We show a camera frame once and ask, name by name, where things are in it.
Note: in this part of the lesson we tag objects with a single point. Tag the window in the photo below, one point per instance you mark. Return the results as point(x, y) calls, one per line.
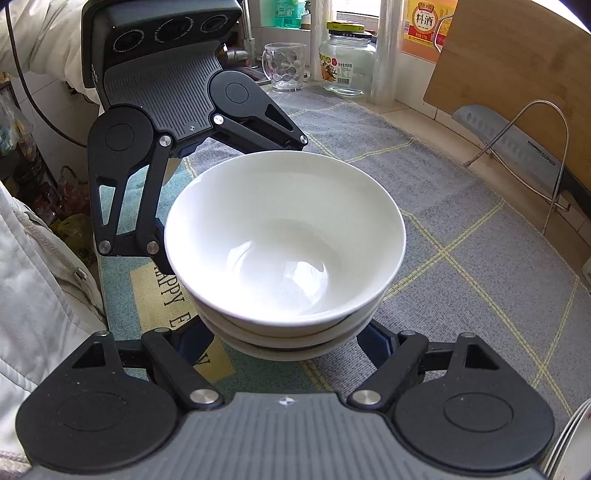
point(351, 9)

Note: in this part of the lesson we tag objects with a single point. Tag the tall clear plastic roll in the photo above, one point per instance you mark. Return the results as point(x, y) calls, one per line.
point(388, 50)

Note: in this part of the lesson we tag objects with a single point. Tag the grey green checked cloth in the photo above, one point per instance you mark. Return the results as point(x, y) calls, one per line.
point(461, 277)

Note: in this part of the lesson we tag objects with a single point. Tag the yellow cooking wine bottle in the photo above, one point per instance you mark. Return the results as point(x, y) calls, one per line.
point(422, 27)

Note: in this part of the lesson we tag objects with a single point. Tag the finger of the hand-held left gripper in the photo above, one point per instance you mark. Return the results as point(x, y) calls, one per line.
point(154, 194)
point(277, 129)

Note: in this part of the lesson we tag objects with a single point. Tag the metal faucet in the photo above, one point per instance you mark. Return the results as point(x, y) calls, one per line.
point(249, 27)

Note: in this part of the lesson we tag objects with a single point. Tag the green detergent bottle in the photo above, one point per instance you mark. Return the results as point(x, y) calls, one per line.
point(284, 10)

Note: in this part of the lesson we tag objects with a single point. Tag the green-lidded glass jar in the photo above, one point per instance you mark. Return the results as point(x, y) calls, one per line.
point(346, 60)

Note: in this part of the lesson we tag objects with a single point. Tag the person's left forearm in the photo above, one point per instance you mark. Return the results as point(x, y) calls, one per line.
point(41, 41)

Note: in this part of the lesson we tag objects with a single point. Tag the white floral bowl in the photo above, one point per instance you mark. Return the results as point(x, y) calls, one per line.
point(286, 353)
point(281, 240)
point(378, 304)

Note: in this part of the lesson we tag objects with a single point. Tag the clear glass mug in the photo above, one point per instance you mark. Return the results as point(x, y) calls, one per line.
point(284, 69)

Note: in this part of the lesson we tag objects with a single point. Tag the white jacket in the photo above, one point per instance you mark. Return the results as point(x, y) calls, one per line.
point(37, 300)

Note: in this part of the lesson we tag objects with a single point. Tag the bamboo cutting board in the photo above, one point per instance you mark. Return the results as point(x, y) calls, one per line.
point(508, 55)

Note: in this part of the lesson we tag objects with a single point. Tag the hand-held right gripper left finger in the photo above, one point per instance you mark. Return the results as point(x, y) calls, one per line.
point(171, 350)

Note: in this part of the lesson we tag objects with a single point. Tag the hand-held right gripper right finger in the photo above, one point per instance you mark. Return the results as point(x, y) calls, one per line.
point(378, 344)

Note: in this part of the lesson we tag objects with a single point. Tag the short clear plastic roll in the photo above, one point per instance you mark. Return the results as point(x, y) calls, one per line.
point(318, 41)

